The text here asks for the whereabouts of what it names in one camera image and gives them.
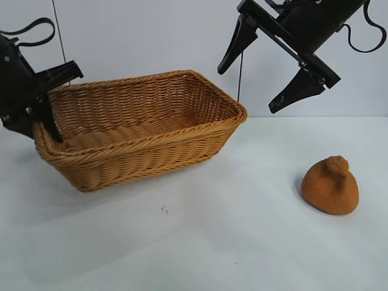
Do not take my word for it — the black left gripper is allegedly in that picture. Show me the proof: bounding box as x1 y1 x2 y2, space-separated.
0 32 84 144

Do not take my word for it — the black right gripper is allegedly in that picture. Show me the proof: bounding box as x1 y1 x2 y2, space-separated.
217 0 364 114

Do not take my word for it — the tan woven wicker basket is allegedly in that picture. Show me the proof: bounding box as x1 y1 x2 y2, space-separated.
32 69 248 192

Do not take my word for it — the brown round bread loaf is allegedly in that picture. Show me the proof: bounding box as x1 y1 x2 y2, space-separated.
301 155 360 216

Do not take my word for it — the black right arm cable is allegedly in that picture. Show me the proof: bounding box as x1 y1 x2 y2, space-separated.
336 0 385 53

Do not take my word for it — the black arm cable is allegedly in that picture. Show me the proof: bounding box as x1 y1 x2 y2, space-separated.
336 0 385 53
0 17 56 48

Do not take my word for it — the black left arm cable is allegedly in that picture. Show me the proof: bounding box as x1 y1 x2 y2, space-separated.
0 17 56 48

